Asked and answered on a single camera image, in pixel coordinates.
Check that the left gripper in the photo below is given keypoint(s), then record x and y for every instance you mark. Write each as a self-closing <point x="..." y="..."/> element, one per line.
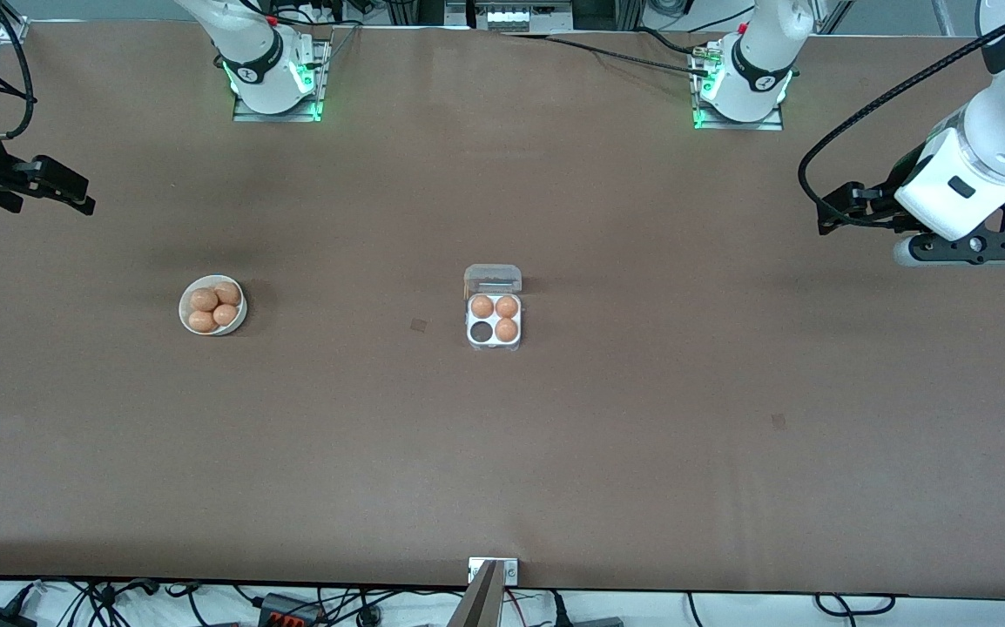
<point x="878" y="206"/>

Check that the clear plastic egg box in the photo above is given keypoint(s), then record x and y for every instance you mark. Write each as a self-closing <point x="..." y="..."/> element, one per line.
<point x="494" y="279"/>

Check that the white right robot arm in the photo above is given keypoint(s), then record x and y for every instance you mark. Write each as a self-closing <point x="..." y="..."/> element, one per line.
<point x="263" y="61"/>

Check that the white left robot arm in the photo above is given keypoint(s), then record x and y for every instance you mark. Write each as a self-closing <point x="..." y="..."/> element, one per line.
<point x="755" y="70"/>

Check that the white round bowl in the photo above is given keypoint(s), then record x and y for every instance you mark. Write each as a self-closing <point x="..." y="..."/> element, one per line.
<point x="244" y="312"/>

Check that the grey power strip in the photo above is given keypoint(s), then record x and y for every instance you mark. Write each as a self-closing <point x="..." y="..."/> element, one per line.
<point x="520" y="17"/>

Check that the black power adapter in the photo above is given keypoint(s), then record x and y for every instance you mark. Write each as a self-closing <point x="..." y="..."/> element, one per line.
<point x="2" y="618"/>

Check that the black and orange adapter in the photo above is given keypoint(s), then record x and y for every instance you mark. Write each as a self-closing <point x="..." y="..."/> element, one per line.
<point x="289" y="608"/>

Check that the grey metal beam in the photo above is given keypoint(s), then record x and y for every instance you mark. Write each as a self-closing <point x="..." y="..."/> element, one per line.
<point x="476" y="605"/>

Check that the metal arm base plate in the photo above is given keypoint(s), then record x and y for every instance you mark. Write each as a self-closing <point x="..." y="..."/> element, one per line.
<point x="772" y="124"/>
<point x="246" y="113"/>

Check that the aluminium corner bracket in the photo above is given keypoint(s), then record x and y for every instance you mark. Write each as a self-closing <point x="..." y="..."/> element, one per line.
<point x="13" y="31"/>

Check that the small metal bracket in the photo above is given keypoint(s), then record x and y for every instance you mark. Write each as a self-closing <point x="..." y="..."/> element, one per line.
<point x="511" y="570"/>

